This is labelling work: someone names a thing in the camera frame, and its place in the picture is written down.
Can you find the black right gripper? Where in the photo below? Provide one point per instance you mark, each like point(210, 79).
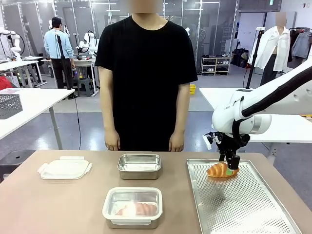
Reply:
point(224, 143)

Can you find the golden croissant bread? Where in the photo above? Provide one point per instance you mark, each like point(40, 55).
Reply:
point(146, 209)
point(215, 170)

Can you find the white plastic container lid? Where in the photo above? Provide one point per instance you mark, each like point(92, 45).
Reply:
point(105, 207)
point(64, 169)

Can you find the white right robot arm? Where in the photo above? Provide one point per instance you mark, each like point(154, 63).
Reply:
point(226, 117)

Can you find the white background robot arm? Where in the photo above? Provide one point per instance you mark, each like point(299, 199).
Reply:
point(14, 41)
point(87, 41)

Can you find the person's right forearm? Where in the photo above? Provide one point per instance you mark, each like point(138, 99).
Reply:
point(109, 119)

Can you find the person's left forearm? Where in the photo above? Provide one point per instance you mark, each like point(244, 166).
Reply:
point(181, 119)

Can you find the rectangular stainless steel container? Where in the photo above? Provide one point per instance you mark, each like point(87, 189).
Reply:
point(139, 174)
point(132, 225)

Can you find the person's left hand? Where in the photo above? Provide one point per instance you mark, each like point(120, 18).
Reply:
point(176, 143)

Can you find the person's right hand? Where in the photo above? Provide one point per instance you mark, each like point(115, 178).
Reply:
point(112, 142)

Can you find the white table leg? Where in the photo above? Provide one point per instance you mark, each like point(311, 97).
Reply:
point(272, 151)

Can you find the perforated aluminium baking tray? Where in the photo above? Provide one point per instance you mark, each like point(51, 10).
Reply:
point(231, 207)

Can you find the yellow plastic crate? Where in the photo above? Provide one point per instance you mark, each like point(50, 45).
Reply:
point(192, 89)

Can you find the white shoe rack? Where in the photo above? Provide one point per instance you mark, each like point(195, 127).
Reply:
point(215, 65)

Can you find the black tripod with light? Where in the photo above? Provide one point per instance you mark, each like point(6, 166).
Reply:
point(252, 61)

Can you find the black bags pile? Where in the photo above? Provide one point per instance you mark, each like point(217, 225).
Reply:
point(240, 58)

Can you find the person in black t-shirt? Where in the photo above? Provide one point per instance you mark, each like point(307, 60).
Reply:
point(146, 73)

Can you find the mannequin in white shirt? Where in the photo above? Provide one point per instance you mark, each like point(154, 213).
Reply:
point(273, 48)

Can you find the clothes rack with garments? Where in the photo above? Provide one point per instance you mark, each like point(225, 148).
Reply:
point(301, 44)

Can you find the grey step stool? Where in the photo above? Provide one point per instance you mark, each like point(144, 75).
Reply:
point(85, 86)

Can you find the black tripod stand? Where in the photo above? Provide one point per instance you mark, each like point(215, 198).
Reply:
point(64, 68)

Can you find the white table with grey basket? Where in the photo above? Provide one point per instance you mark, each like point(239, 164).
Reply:
point(36, 102)

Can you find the man in light blue shirt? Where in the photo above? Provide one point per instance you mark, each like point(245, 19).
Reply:
point(58, 44)

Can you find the black round stool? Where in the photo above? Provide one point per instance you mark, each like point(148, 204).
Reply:
point(14, 158)

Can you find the grey perforated basket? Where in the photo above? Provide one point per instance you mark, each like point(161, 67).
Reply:
point(9, 107)

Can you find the white background desk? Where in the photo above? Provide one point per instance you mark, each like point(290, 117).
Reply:
point(17, 64)

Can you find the red fabric object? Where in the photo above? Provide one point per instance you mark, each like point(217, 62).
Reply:
point(5, 83)

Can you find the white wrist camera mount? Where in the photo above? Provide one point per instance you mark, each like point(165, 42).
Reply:
point(207, 142)

